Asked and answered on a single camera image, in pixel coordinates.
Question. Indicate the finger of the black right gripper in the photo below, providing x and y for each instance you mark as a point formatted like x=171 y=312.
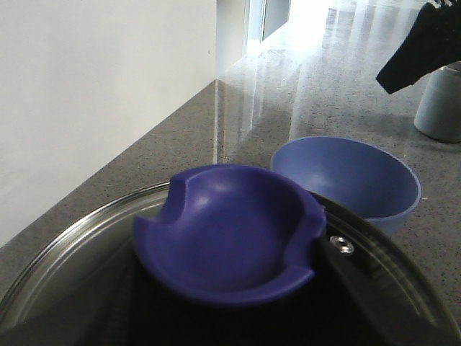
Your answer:
x=432 y=42

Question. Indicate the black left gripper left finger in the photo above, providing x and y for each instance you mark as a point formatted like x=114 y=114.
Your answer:
x=97 y=312

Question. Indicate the glass lid with blue knob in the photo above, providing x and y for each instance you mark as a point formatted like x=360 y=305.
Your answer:
x=227 y=261

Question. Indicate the pale grey ceramic cup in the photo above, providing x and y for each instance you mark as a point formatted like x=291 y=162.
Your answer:
x=438 y=115

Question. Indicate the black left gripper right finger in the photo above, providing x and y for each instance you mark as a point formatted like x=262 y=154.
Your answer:
x=378 y=281

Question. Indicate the light blue ribbed bowl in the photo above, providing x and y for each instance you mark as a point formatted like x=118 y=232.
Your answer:
x=363 y=178

